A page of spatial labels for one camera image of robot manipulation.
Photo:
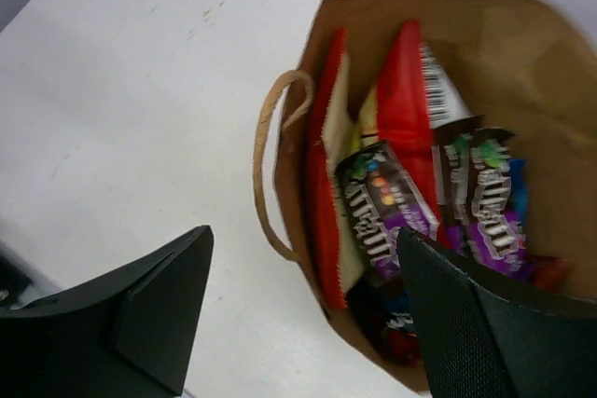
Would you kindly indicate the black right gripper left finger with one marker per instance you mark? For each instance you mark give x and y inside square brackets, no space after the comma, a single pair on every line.
[128,332]

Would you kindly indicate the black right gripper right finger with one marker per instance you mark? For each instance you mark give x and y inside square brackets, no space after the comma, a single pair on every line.
[483,334]

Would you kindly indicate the brown m&m's packet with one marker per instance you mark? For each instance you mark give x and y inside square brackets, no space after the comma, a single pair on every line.
[381,198]
[493,226]
[451,141]

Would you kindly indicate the brown paper bag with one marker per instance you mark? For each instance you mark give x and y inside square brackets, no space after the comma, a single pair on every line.
[521,65]

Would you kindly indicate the red snack bag with barcode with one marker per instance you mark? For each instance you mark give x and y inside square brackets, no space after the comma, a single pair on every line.
[414,97]

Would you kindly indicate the red and beige snack bag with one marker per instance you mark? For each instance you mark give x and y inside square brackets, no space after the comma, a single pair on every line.
[329,132]

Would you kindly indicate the blue snack packet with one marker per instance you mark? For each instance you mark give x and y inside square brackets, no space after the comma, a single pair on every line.
[518,200]

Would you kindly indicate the brown M&M's packet front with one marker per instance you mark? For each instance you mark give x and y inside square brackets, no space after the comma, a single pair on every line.
[381,198]

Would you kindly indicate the yellow snack packet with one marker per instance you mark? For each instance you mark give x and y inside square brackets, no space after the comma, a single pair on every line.
[366,130]

